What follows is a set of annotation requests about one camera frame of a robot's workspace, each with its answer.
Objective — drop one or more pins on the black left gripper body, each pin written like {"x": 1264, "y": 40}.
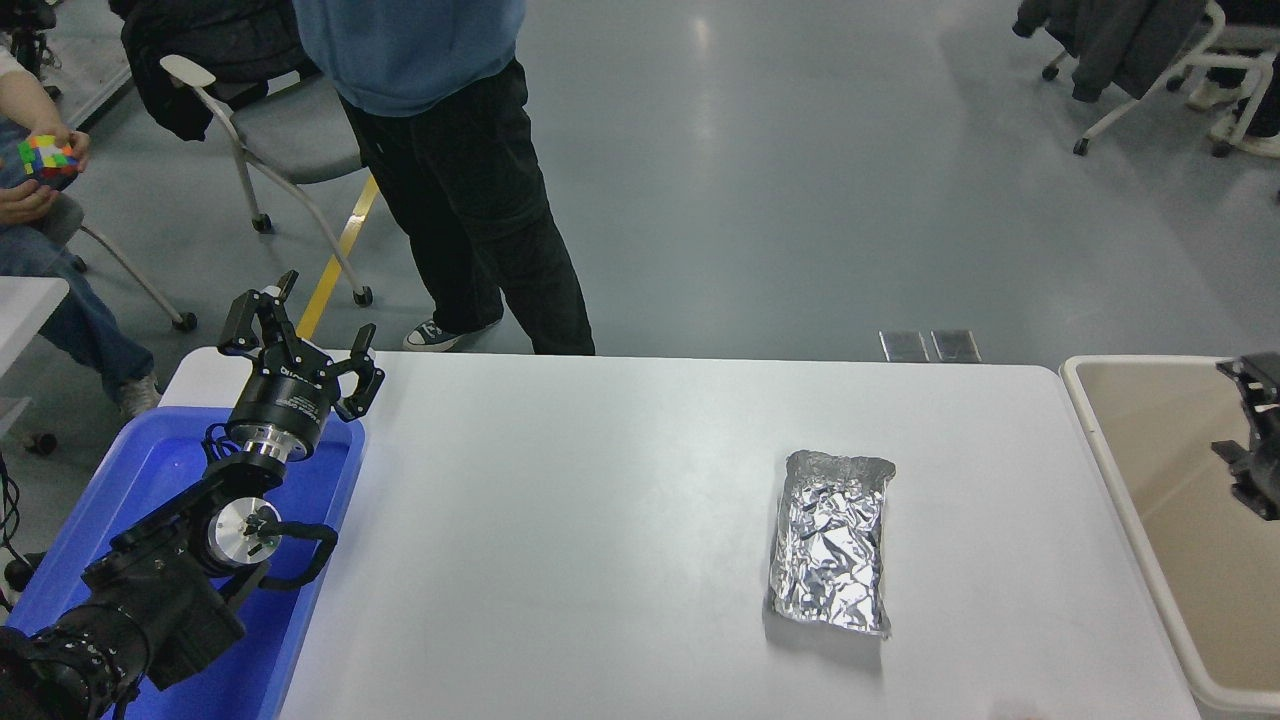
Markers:
{"x": 285, "y": 395}

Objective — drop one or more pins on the multicoloured puzzle cube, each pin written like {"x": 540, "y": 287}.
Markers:
{"x": 47, "y": 158}

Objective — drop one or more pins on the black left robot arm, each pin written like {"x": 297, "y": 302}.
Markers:
{"x": 150, "y": 600}

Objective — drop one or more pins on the seated person's left hand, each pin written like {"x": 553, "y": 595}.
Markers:
{"x": 78, "y": 145}

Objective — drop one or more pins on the seated person's right hand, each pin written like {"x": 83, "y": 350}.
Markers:
{"x": 25, "y": 205}

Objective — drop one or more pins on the large pale plastic bin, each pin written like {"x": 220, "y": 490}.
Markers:
{"x": 1170, "y": 500}

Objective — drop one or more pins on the blue plastic tray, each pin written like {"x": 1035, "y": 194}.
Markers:
{"x": 150, "y": 470}

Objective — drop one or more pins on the grey seat wheeled chair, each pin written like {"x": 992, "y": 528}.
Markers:
{"x": 290, "y": 140}

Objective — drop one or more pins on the seated person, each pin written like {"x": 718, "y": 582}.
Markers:
{"x": 70, "y": 320}

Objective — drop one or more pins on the standing person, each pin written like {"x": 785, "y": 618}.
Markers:
{"x": 460, "y": 180}

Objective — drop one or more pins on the seated person's wheeled chair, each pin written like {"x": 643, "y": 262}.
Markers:
{"x": 60, "y": 222}

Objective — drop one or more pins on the small white side table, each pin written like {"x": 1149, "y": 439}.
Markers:
{"x": 25, "y": 310}

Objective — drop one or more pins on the black jacket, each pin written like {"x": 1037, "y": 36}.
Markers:
{"x": 200, "y": 50}

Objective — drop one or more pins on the person with pale shoes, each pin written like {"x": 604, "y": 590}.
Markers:
{"x": 1255, "y": 90}

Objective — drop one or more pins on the metal floor plate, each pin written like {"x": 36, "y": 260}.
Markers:
{"x": 956, "y": 345}
{"x": 903, "y": 346}

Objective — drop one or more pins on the dark grey jacket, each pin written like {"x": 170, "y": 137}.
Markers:
{"x": 1120, "y": 40}

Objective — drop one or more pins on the black equipment stand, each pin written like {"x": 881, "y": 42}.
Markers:
{"x": 25, "y": 30}

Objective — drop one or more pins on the crumpled silver foil packet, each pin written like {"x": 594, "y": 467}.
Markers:
{"x": 830, "y": 550}

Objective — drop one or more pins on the white frame wheeled chair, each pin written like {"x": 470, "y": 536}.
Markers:
{"x": 1215, "y": 60}

